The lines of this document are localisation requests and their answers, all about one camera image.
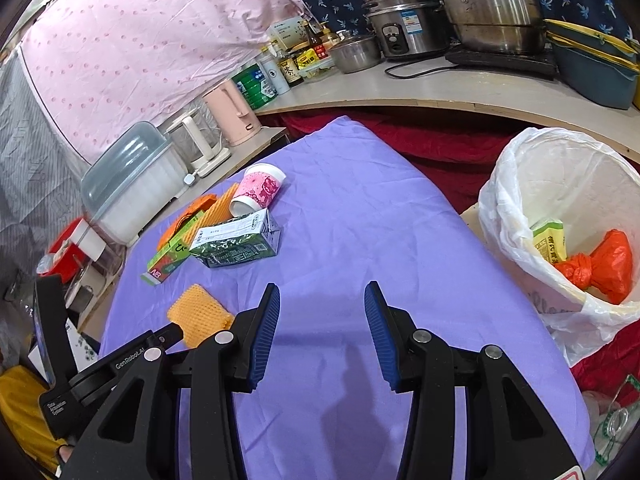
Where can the small green box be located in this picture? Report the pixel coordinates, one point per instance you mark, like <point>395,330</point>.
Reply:
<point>167,262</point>

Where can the clear food container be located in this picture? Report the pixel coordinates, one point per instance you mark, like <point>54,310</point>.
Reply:
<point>317,71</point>

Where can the green can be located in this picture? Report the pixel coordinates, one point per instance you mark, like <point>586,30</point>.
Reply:
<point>252,87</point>

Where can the curved wooden counter board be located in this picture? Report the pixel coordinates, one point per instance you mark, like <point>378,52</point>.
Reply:
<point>400,92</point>

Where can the blue and yellow basin stack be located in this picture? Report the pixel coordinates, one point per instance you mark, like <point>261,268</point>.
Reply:
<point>590,70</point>

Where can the printed cardboard box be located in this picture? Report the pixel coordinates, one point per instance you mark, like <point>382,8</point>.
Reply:
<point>85,350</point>

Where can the glass electric kettle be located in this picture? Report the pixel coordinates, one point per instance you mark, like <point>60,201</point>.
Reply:
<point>192,140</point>

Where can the green drink carton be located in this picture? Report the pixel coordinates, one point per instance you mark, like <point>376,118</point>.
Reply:
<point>235,242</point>

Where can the pink dotted sheet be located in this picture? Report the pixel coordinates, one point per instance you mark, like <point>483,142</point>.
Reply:
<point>125,35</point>

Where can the white and green box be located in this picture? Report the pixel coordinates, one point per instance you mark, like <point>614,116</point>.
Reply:
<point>287,32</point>

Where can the pink paper cup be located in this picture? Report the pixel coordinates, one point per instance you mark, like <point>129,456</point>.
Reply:
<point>260,187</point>

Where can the pink electric kettle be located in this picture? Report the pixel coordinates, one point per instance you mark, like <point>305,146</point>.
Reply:
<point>232,112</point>

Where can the small steel pot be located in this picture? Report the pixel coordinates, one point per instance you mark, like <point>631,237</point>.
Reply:
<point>355,55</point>

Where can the white plug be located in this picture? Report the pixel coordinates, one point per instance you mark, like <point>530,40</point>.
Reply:
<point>190,179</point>

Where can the yellow cloth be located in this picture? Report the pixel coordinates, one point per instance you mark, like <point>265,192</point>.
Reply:
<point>22,410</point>

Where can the red basin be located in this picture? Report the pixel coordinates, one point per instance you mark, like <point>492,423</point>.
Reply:
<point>62,247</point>

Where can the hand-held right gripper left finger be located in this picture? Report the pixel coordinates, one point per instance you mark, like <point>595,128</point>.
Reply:
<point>265,340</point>

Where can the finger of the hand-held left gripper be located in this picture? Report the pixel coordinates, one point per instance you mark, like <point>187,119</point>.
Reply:
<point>169,339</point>

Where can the steel rice cooker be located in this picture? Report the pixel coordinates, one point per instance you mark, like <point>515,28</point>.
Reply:
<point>405,25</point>

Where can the dish box with grey lid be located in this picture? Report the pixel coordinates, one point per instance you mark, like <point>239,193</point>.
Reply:
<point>130,185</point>

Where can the red plastic bag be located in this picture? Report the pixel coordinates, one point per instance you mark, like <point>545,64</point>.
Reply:
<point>610,260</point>

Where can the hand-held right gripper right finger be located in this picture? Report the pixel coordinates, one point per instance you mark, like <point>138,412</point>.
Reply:
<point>380,340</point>

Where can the dark sauce bottle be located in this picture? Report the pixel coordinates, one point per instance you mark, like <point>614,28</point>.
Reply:
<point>289,67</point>

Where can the yellow waffle foam net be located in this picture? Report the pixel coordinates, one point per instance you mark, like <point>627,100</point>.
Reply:
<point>217,212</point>

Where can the grey striped sheet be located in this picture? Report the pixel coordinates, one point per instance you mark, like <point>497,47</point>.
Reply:
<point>30,160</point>

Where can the white bottle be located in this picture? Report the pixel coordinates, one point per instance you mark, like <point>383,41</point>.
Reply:
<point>275,75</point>

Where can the red label sauce bottle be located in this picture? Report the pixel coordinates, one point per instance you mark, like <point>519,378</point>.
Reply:
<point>317,42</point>

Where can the bin with white liner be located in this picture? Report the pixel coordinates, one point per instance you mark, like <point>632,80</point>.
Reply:
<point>575,185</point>

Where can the yellow diamond-mesh foam net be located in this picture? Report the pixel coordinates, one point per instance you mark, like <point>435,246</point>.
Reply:
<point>200,315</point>

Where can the purple cloth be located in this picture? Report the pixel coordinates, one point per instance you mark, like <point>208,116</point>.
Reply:
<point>350,200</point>

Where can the black induction cooker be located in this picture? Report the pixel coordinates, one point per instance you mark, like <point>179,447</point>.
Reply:
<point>500,62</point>

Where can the steel steamer pot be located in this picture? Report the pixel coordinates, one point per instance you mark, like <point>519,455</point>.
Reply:
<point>490,10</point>

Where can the yellow-green snack packet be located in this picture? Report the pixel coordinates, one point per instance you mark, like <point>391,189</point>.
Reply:
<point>550,242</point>

